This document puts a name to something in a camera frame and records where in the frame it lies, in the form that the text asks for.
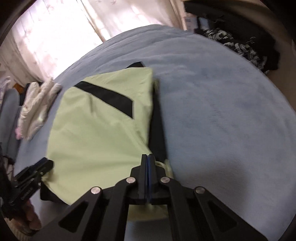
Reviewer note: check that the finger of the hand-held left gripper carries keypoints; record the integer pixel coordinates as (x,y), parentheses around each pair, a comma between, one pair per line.
(42,170)
(34,165)

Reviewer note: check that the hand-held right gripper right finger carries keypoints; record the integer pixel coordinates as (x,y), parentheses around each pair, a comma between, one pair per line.
(150,178)

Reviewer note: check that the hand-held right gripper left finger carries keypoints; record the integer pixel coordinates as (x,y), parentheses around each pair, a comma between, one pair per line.
(143,178)

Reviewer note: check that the green and black hooded jacket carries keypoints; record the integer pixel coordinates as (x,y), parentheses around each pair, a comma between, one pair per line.
(97,129)

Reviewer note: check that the person's left hand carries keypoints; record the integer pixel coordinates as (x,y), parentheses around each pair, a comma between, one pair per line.
(31,216)

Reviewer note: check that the pink and white plush cat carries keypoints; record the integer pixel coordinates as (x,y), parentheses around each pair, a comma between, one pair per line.
(18,134)

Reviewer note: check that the folded blue fleece blanket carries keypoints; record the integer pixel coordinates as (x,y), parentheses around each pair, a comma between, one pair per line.
(9,115)

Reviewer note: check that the white puffer jacket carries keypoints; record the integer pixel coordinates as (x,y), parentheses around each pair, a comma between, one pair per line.
(37,109)

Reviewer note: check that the white floral curtain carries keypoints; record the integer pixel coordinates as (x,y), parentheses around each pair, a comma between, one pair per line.
(57,30)

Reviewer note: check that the black and white patterned garment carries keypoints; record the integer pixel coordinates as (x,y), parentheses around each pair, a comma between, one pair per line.
(240,46)

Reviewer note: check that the white labelled box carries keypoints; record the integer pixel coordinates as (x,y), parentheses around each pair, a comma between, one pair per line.
(190,22)

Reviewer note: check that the black clothing pile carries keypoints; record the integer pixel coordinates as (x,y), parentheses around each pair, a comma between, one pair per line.
(231,14)

